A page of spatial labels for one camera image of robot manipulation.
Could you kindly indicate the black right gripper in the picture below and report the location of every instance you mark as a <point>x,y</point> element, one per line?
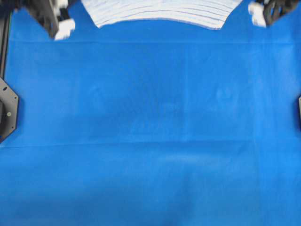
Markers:
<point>267,12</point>

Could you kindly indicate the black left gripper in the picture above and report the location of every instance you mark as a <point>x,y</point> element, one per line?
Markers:
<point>52,15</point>

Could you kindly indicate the white blue striped towel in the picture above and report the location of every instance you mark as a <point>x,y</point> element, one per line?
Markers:
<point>210,14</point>

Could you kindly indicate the blue table mat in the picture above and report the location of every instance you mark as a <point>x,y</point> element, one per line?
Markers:
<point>154,123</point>

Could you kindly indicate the black aluminium frame rail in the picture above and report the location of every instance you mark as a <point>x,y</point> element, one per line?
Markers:
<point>4,34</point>

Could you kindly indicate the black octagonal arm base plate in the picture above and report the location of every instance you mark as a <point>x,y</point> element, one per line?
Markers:
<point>8,110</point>

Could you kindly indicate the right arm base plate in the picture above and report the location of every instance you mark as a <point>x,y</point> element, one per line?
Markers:
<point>299,109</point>

